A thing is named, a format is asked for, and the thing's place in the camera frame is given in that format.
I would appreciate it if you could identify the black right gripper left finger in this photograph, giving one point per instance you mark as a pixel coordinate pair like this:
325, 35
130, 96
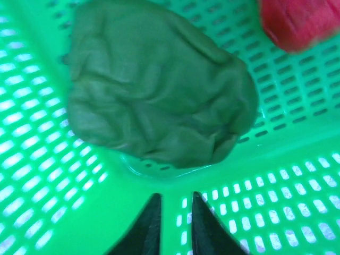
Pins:
146, 239

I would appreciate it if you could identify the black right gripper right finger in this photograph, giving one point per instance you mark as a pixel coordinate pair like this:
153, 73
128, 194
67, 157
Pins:
207, 239

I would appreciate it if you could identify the green leafy vegetable toy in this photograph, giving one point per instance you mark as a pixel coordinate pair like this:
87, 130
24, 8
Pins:
159, 93

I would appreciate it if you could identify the red toy food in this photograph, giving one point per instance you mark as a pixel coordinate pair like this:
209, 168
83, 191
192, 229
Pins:
297, 24

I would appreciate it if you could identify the green plastic mesh basket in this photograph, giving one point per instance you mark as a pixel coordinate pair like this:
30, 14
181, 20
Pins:
87, 233

